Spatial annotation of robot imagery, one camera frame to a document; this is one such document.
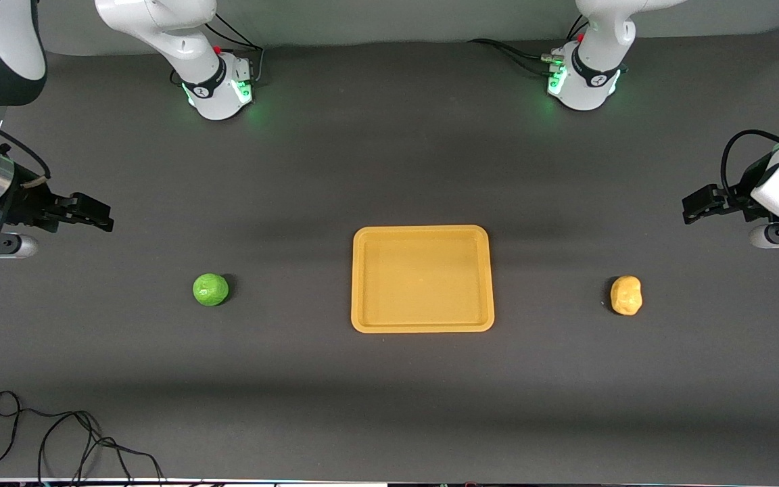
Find yellow potato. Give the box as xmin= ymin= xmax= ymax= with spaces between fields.
xmin=609 ymin=275 xmax=643 ymax=317

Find green apple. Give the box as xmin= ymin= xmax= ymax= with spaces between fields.
xmin=192 ymin=273 xmax=230 ymax=307

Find yellow plastic tray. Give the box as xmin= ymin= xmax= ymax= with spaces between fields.
xmin=350 ymin=225 xmax=496 ymax=334

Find dark grey table mat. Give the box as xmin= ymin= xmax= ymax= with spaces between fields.
xmin=0 ymin=26 xmax=779 ymax=485

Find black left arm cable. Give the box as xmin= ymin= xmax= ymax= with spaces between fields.
xmin=720 ymin=129 xmax=779 ymax=198

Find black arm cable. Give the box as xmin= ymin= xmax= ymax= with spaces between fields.
xmin=0 ymin=107 xmax=52 ymax=181
xmin=720 ymin=129 xmax=779 ymax=198

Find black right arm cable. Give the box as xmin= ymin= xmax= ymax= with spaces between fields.
xmin=0 ymin=107 xmax=52 ymax=181

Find loose black cable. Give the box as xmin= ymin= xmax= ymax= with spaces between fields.
xmin=0 ymin=390 xmax=166 ymax=485

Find black right base cables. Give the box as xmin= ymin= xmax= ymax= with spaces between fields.
xmin=170 ymin=12 xmax=266 ymax=86

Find black base cables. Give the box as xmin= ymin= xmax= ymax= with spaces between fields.
xmin=469 ymin=15 xmax=590 ymax=76
xmin=170 ymin=12 xmax=266 ymax=86

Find black left base cables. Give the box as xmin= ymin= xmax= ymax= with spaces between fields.
xmin=469 ymin=15 xmax=590 ymax=76

